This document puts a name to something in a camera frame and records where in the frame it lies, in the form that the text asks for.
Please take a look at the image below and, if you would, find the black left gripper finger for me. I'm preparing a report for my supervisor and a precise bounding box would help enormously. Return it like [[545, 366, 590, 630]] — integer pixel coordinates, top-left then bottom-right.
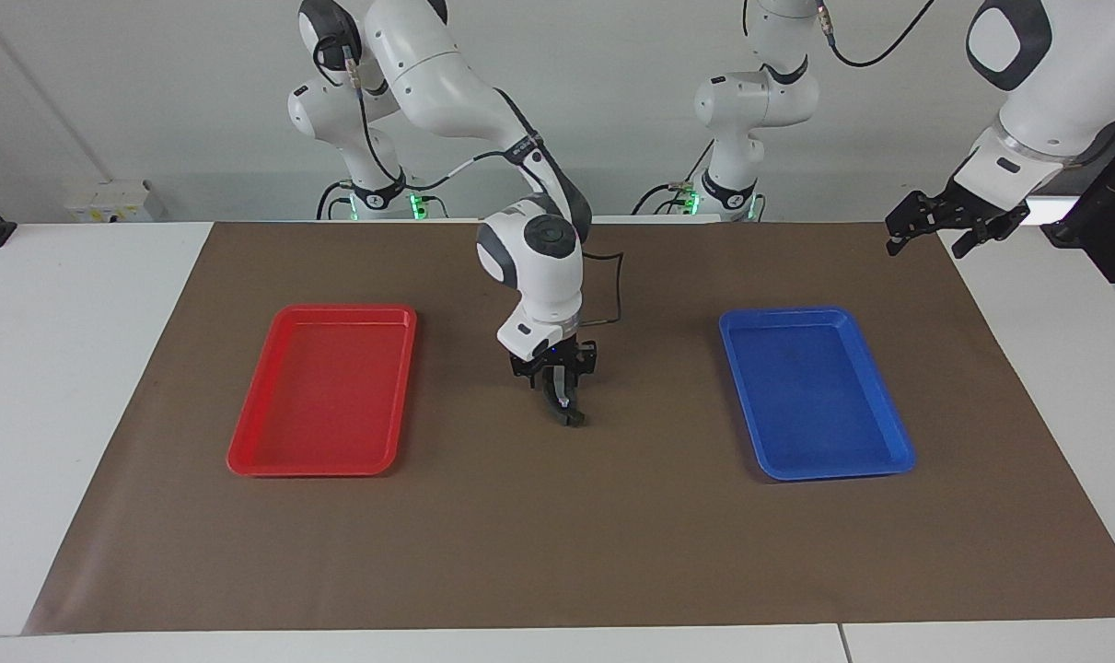
[[885, 191, 937, 258], [950, 208, 1031, 260]]

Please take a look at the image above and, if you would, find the long curved black brake pad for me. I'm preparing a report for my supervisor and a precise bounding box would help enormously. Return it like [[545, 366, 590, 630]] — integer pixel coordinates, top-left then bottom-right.
[[540, 370, 580, 425]]

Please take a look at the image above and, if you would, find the large black monitor stand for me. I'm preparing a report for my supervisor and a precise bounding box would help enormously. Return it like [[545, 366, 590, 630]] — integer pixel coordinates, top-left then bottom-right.
[[1040, 120, 1115, 286]]

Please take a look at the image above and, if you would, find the brown table mat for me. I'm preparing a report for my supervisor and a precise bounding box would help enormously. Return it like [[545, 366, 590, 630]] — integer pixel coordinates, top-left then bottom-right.
[[23, 221, 1115, 636]]

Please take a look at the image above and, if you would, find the blue plastic tray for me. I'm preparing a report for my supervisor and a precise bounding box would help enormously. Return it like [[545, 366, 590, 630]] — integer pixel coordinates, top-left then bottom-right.
[[718, 307, 917, 482]]

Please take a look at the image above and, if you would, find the red plastic tray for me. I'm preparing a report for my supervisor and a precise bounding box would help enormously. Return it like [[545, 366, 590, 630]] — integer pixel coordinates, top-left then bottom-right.
[[226, 305, 418, 478]]

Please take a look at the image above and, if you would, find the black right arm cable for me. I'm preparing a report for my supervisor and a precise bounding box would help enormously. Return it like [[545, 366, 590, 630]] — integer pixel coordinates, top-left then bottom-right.
[[312, 35, 626, 327]]

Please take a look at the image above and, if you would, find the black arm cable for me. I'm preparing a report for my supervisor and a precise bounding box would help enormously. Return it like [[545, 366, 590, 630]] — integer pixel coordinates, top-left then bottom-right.
[[312, 35, 626, 327], [813, 0, 937, 69]]

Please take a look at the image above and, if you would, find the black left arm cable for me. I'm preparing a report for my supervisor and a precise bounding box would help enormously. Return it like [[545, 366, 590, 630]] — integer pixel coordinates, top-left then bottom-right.
[[813, 0, 937, 69]]

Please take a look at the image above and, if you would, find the black left base cable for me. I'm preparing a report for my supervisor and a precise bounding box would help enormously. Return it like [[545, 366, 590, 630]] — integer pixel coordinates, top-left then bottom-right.
[[632, 145, 716, 218]]

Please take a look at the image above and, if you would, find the black base cable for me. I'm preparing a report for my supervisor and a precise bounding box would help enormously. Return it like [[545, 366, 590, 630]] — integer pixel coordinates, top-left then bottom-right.
[[632, 145, 716, 218], [315, 178, 355, 222]]

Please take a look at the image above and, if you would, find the black right base cable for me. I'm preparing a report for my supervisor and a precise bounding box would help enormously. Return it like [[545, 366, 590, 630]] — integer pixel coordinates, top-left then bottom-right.
[[315, 178, 355, 222]]

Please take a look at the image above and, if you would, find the white wall socket box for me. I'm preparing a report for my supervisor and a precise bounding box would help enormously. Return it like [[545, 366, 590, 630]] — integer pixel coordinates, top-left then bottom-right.
[[63, 180, 168, 224]]

